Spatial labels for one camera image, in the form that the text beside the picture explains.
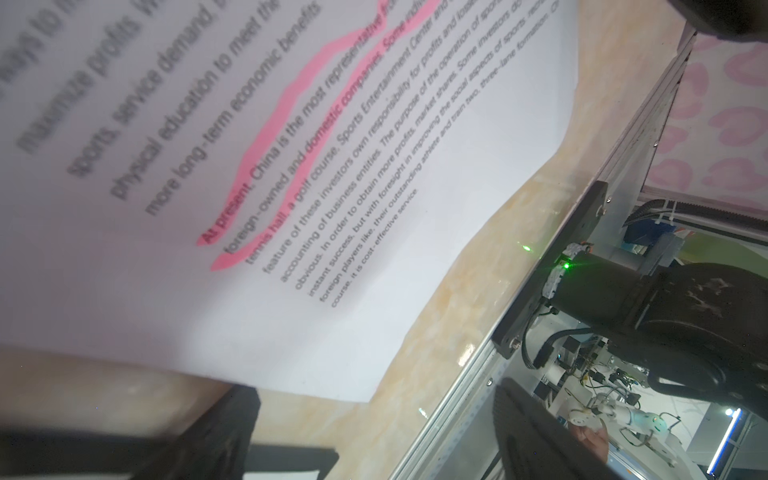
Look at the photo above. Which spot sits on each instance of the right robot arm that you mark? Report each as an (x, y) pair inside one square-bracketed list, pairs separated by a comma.
[(700, 329)]

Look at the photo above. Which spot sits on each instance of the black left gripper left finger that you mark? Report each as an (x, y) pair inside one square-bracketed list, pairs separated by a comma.
[(213, 447)]

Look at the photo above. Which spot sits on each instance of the blue folder with black inside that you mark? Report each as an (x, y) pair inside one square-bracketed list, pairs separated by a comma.
[(79, 455)]

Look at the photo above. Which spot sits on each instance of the printed paper sheet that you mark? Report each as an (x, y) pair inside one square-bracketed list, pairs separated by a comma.
[(262, 192)]

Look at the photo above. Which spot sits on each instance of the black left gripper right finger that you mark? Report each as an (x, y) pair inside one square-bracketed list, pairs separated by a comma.
[(533, 445)]

